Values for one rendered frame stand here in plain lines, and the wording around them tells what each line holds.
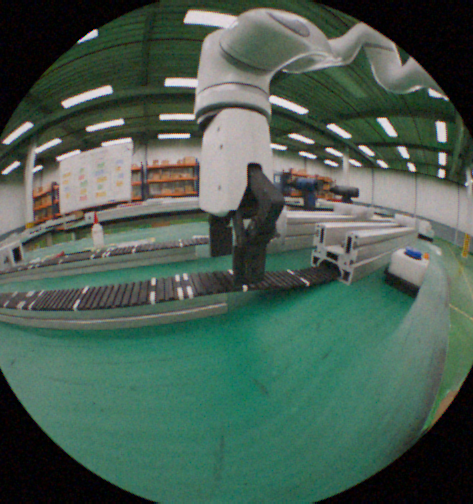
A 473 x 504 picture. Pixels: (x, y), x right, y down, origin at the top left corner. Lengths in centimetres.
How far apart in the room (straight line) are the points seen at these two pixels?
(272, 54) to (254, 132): 9
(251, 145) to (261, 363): 18
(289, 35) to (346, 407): 29
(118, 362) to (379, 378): 23
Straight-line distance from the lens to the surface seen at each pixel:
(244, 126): 16
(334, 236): 35
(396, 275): 36
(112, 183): 316
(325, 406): 15
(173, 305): 19
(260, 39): 17
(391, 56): 56
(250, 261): 15
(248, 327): 19
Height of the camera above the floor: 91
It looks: 19 degrees down
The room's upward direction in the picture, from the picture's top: straight up
